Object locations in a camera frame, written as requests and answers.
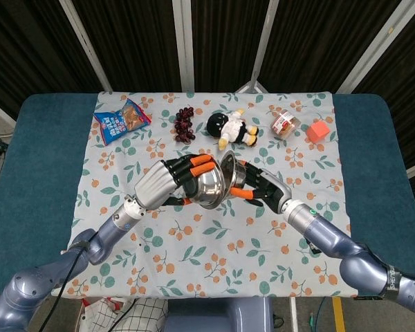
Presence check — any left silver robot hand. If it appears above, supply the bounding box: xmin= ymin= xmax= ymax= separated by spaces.
xmin=133 ymin=154 xmax=215 ymax=211

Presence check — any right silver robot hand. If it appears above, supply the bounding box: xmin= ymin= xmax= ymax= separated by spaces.
xmin=228 ymin=159 xmax=292 ymax=212

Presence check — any stainless steel bowl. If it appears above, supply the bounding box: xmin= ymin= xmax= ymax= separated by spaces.
xmin=185 ymin=161 xmax=231 ymax=210
xmin=218 ymin=149 xmax=250 ymax=205

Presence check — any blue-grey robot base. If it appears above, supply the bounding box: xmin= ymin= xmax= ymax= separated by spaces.
xmin=164 ymin=297 xmax=274 ymax=332

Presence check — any floral tablecloth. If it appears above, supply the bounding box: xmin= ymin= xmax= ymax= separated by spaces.
xmin=50 ymin=90 xmax=360 ymax=299

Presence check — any dark red grape bunch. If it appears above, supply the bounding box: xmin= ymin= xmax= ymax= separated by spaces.
xmin=174 ymin=107 xmax=197 ymax=143

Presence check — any clear plastic snack jar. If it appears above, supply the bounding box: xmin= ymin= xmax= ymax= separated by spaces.
xmin=270 ymin=109 xmax=302 ymax=140

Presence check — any blue snack bag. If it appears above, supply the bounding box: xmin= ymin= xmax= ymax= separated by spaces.
xmin=93 ymin=98 xmax=153 ymax=147

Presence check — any orange cube block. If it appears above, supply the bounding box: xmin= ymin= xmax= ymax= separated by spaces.
xmin=306 ymin=120 xmax=331 ymax=143

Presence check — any black and white plush doll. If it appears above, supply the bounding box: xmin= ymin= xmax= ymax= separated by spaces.
xmin=206 ymin=109 xmax=259 ymax=151

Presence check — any teal table cover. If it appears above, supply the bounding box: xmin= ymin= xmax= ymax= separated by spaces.
xmin=0 ymin=92 xmax=415 ymax=298

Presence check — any white table leg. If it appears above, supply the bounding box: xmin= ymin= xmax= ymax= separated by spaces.
xmin=289 ymin=297 xmax=298 ymax=332

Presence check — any white black checkered bag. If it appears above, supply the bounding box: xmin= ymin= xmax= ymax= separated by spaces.
xmin=77 ymin=296 xmax=169 ymax=332

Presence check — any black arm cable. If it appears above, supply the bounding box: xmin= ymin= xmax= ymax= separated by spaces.
xmin=48 ymin=241 xmax=87 ymax=332

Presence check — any green floor cable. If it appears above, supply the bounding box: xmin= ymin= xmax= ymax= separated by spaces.
xmin=309 ymin=297 xmax=328 ymax=332

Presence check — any black velcro arm strap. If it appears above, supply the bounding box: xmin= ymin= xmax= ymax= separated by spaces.
xmin=383 ymin=262 xmax=404 ymax=302

